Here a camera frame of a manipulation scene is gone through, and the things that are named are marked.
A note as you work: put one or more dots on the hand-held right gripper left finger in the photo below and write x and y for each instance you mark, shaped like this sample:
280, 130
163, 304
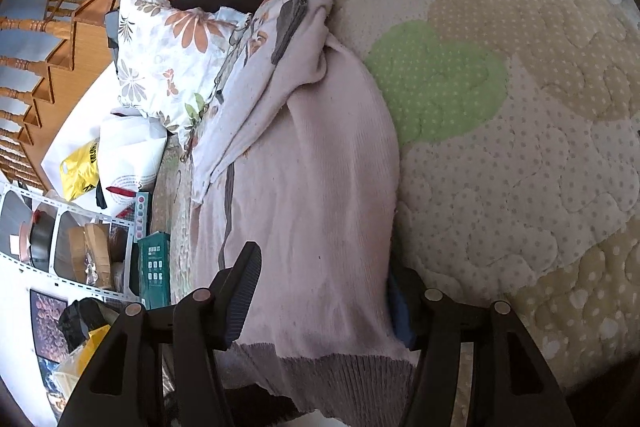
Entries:
239, 292

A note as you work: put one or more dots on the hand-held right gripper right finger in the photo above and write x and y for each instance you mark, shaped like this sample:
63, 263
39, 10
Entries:
400, 312

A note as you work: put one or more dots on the white towel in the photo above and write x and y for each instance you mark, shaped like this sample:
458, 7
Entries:
320, 187

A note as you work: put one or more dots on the green cardboard box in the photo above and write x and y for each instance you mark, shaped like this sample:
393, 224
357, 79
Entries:
155, 267

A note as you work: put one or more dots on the colourful dotted box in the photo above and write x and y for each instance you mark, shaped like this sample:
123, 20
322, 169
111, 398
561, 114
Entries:
141, 212

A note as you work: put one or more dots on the heart patchwork quilt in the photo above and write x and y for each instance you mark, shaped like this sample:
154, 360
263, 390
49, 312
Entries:
500, 207

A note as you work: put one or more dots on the brown cardboard box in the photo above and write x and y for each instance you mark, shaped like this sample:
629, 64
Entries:
92, 252

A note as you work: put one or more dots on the black plastic bag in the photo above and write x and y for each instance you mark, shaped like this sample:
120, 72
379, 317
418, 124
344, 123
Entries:
85, 319

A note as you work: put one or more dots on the white plastic bag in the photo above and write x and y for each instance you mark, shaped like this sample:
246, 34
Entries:
127, 157

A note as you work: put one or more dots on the dark picture poster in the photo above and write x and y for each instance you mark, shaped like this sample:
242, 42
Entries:
47, 322

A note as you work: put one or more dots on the white metal shelf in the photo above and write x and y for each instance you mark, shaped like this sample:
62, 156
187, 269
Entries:
60, 207

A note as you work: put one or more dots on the yellow plastic bag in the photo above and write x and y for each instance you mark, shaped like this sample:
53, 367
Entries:
80, 172

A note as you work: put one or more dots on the dark cooking pot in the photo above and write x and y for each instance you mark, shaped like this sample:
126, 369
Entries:
40, 242

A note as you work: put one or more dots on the white floral pillow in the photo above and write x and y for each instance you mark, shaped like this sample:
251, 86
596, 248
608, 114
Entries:
165, 57

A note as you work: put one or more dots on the wooden stair railing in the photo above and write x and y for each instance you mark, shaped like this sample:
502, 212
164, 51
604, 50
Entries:
55, 32

